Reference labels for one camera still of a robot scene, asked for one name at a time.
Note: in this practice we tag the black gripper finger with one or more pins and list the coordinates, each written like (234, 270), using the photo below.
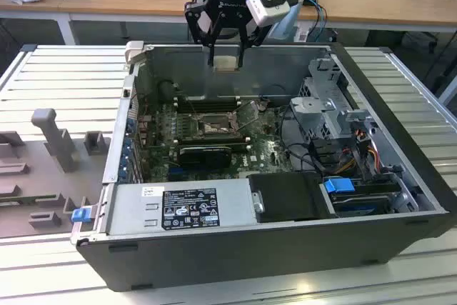
(211, 39)
(243, 42)

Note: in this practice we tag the silver CPU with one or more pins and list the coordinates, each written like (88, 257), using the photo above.
(225, 63)

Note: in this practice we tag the CPU socket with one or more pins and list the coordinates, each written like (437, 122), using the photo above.
(214, 124)

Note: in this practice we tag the black cylindrical component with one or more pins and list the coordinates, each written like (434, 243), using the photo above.
(166, 91)

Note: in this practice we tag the grey optical drive bay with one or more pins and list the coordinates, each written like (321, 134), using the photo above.
(321, 69)

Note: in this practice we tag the green motherboard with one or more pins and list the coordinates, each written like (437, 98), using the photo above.
(264, 144)

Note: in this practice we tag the grey metal drive cage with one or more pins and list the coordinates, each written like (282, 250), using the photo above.
(321, 115)

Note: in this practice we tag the black graphics card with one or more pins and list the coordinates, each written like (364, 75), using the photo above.
(203, 156)

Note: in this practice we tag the black plastic shroud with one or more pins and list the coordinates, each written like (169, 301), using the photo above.
(285, 194)

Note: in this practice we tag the blue disk carrier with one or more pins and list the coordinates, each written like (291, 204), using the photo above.
(337, 184)

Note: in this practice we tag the grey parts rack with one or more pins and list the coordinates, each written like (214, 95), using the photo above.
(60, 140)

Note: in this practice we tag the grey power supply unit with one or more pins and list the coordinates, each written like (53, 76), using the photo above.
(125, 208)

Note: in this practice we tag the blue case latch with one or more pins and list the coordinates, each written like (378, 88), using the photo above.
(80, 215)

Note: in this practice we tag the black PC case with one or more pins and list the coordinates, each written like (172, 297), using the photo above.
(214, 262)

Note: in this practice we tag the green board in rack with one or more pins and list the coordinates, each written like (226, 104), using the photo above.
(28, 199)

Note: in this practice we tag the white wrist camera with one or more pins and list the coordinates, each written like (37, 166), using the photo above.
(266, 8)

